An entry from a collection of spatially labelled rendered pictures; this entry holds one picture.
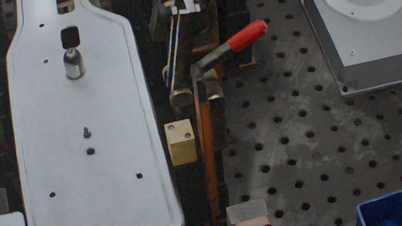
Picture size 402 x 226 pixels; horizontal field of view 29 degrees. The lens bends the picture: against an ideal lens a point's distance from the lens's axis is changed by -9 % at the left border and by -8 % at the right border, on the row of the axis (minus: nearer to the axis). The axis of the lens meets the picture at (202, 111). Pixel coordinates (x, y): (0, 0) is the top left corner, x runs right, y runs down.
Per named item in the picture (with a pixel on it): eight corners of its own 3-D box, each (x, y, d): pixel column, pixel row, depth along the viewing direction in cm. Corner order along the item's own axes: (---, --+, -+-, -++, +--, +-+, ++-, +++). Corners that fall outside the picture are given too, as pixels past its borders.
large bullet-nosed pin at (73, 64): (66, 72, 127) (59, 45, 122) (85, 67, 128) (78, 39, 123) (69, 87, 126) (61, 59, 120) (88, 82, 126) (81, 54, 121)
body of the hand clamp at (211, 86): (188, 204, 145) (166, 75, 117) (225, 195, 145) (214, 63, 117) (196, 231, 141) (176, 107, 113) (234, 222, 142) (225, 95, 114)
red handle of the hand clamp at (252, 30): (164, 73, 115) (255, 9, 109) (174, 79, 117) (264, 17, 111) (171, 95, 112) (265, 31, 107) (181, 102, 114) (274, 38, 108)
